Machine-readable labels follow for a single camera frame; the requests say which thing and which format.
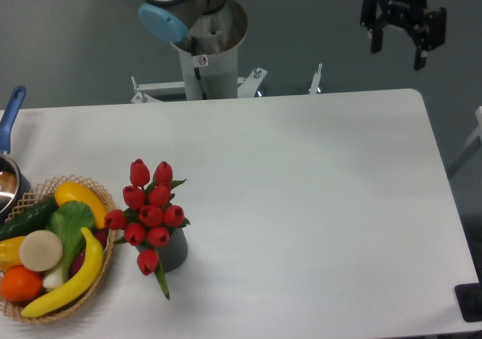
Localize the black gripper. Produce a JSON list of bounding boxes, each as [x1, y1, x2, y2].
[[360, 0, 447, 70]]

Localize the red tulip bouquet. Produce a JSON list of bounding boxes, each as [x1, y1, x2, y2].
[[105, 159, 190, 299]]

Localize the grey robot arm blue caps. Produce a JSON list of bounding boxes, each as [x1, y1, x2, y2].
[[139, 0, 447, 70]]

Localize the grey ribbed vase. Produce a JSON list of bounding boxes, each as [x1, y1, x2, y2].
[[135, 226, 188, 276]]

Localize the black device at table edge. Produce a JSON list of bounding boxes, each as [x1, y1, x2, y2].
[[454, 282, 481, 322]]

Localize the purple red vegetable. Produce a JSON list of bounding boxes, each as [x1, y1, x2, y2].
[[70, 229, 108, 276]]

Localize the green bok choy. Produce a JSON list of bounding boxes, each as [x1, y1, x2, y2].
[[43, 200, 95, 291]]

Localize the yellow banana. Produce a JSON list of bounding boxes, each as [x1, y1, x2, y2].
[[21, 228, 104, 318]]

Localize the woven wicker basket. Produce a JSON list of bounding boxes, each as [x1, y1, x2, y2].
[[1, 175, 117, 325]]

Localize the green cucumber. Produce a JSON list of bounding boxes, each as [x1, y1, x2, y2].
[[1, 197, 59, 241]]

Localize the beige round disc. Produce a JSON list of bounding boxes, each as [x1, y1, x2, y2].
[[19, 230, 63, 272]]

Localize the yellow bell pepper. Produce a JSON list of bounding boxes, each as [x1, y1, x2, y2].
[[0, 236, 25, 272]]

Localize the orange fruit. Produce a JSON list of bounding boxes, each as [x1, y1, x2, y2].
[[1, 266, 43, 303]]

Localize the white table leg frame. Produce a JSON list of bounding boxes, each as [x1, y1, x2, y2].
[[445, 105, 482, 179]]

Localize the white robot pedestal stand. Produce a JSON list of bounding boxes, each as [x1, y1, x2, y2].
[[130, 0, 324, 105]]

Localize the blue handled saucepan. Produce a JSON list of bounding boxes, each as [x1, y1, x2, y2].
[[1, 86, 31, 225]]

